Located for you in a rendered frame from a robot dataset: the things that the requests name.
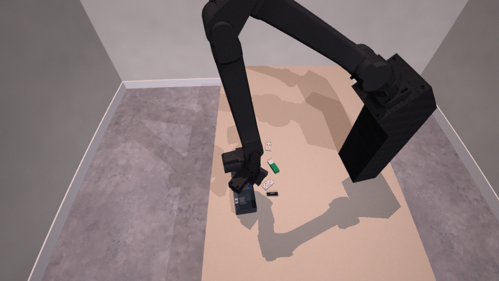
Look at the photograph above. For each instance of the black rack of bins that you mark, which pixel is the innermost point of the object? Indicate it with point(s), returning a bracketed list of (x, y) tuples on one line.
[(245, 202)]

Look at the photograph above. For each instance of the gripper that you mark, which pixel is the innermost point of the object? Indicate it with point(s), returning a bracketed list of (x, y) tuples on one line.
[(262, 174)]

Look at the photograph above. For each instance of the green and white eraser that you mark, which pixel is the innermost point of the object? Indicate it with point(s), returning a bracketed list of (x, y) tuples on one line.
[(273, 166)]

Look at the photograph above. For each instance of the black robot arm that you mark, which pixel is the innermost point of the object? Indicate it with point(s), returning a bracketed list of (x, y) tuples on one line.
[(222, 18)]

